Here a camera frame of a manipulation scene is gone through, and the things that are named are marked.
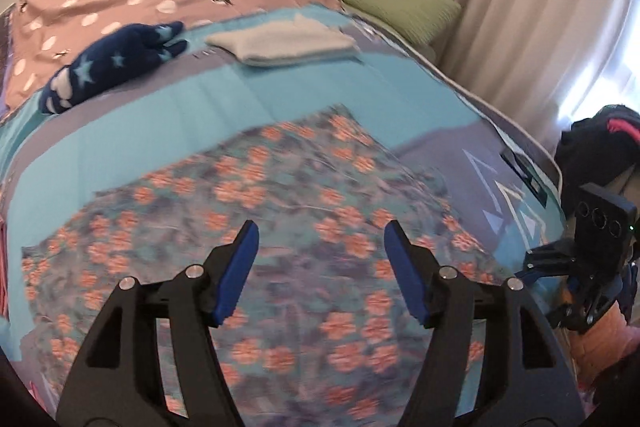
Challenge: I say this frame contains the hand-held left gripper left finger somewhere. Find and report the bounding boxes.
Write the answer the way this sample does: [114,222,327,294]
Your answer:
[55,219,261,427]

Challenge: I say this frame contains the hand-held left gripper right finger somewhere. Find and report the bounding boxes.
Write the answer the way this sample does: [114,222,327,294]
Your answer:
[383,219,587,427]

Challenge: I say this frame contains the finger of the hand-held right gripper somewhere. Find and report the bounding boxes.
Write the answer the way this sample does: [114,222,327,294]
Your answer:
[545,274,627,334]
[522,240,581,282]

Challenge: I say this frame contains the teal floral garment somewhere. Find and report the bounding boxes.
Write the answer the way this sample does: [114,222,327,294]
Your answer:
[20,103,538,427]

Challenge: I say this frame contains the black and pink clothes heap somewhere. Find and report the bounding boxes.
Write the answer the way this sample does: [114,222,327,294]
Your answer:
[554,104,640,198]

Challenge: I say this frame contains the blue patterned bedsheet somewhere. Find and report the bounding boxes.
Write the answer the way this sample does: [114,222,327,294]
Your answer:
[0,2,568,388]

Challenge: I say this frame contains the beige curtain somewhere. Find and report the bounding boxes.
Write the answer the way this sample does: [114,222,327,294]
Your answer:
[365,0,640,168]

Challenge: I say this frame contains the folded grey white cloth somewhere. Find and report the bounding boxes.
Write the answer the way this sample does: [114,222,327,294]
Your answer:
[205,14,363,68]

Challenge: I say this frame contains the navy star print cloth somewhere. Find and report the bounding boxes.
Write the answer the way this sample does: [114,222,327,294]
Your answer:
[39,21,190,115]

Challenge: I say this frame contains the large green pillow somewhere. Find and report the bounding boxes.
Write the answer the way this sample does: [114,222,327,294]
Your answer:
[344,0,463,48]

